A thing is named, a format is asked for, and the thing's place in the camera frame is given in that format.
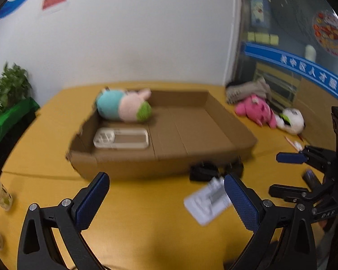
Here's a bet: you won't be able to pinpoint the blue banner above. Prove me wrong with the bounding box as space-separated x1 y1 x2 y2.
244 42 338 106

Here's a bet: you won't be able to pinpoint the large potted plant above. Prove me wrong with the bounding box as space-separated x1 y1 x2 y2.
0 62 33 116

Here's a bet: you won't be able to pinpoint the pink plush toy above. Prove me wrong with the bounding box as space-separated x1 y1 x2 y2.
234 95 278 128

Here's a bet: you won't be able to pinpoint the black mouse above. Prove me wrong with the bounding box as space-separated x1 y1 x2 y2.
189 162 219 182

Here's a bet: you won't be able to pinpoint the teal and pink pig plush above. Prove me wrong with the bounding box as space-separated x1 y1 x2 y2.
95 88 153 123

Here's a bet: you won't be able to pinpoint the glass door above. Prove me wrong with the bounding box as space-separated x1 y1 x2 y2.
232 0 338 124

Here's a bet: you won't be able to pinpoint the green cloth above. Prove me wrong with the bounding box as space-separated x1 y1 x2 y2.
0 97 40 158

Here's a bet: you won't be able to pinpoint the white plush toy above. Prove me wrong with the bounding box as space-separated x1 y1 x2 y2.
276 107 306 134

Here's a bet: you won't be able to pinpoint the blue cartoon poster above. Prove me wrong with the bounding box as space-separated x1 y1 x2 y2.
251 0 271 26

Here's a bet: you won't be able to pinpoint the round colourful sticker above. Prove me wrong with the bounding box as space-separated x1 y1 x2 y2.
312 9 338 57

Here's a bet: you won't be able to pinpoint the wooden desk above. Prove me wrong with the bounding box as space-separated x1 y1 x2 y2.
0 81 338 270

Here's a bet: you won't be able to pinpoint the beige cloth bag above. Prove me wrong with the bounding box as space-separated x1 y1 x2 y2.
225 77 275 104

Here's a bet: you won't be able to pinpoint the black glasses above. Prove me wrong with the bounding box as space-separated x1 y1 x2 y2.
224 159 244 176

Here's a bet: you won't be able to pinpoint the row of yellow sticky notes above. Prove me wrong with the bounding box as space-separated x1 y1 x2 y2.
247 31 279 45

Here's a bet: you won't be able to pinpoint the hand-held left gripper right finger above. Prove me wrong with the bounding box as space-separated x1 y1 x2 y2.
224 173 319 270

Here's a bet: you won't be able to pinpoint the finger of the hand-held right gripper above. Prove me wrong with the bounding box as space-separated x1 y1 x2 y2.
268 184 338 211
276 145 337 175

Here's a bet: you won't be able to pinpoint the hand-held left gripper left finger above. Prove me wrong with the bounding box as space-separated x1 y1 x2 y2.
17 171 111 270

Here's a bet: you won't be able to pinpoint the large cardboard box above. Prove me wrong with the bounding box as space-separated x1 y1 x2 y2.
65 90 258 181

